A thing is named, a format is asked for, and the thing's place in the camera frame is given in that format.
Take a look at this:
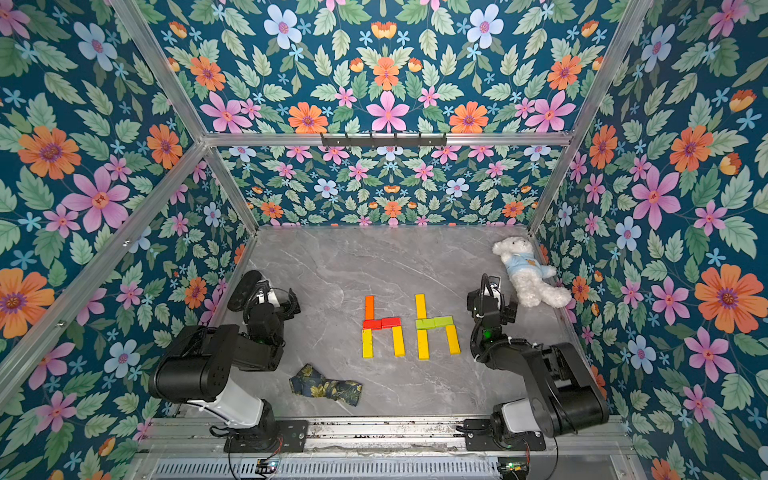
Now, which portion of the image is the lime green block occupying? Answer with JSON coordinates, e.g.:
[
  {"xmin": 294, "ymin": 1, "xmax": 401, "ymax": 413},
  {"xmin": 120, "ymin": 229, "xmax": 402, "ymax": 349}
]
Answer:
[
  {"xmin": 416, "ymin": 319, "xmax": 436, "ymax": 330},
  {"xmin": 432, "ymin": 316, "xmax": 454, "ymax": 328}
]

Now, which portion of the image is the red block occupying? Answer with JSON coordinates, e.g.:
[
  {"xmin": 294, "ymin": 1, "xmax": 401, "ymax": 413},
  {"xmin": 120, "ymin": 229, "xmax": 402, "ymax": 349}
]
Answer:
[
  {"xmin": 363, "ymin": 320, "xmax": 383, "ymax": 330},
  {"xmin": 381, "ymin": 317, "xmax": 401, "ymax": 329}
]

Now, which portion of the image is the orange block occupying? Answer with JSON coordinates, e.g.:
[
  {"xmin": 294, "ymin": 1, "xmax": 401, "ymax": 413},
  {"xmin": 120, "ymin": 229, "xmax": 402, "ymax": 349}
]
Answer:
[{"xmin": 364, "ymin": 295, "xmax": 376, "ymax": 321}]

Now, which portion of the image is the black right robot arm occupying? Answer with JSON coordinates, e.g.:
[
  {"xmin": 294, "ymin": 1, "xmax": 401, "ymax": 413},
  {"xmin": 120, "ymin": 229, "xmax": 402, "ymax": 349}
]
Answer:
[{"xmin": 467, "ymin": 274, "xmax": 610, "ymax": 447}]

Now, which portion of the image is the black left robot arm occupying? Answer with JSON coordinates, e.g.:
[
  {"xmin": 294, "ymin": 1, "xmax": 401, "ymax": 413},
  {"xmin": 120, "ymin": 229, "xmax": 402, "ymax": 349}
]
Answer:
[{"xmin": 149, "ymin": 270, "xmax": 301, "ymax": 435}]

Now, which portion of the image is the black oval pad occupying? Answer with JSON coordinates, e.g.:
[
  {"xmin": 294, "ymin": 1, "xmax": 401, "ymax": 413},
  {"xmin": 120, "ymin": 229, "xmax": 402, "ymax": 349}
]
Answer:
[{"xmin": 227, "ymin": 270, "xmax": 263, "ymax": 312}]

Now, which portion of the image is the white teddy bear blue shirt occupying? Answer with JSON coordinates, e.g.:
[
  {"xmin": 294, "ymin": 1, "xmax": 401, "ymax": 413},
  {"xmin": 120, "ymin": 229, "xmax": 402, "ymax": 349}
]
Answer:
[{"xmin": 492, "ymin": 236, "xmax": 573, "ymax": 309}]

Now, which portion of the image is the dark floral cloth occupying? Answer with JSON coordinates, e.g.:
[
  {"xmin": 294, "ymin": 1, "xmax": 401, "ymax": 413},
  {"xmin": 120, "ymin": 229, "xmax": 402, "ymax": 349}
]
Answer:
[{"xmin": 289, "ymin": 363, "xmax": 363, "ymax": 407}]

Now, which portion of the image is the white ventilation grille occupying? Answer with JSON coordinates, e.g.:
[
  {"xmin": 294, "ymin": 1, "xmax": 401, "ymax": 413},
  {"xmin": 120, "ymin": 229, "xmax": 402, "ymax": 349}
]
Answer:
[{"xmin": 151, "ymin": 457, "xmax": 501, "ymax": 479}]

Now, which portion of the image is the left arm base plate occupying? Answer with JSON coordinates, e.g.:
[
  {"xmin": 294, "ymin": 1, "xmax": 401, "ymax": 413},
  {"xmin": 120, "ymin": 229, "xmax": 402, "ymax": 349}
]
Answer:
[{"xmin": 224, "ymin": 419, "xmax": 309, "ymax": 454}]

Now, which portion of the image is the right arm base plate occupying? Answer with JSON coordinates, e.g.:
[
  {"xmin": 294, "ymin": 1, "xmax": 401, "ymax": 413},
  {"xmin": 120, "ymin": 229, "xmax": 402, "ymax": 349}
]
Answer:
[{"xmin": 456, "ymin": 418, "xmax": 546, "ymax": 453}]

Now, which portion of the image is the black hook rail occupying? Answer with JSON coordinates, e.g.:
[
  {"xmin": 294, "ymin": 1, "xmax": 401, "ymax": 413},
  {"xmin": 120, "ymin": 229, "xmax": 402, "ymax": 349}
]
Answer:
[{"xmin": 320, "ymin": 133, "xmax": 448, "ymax": 148}]

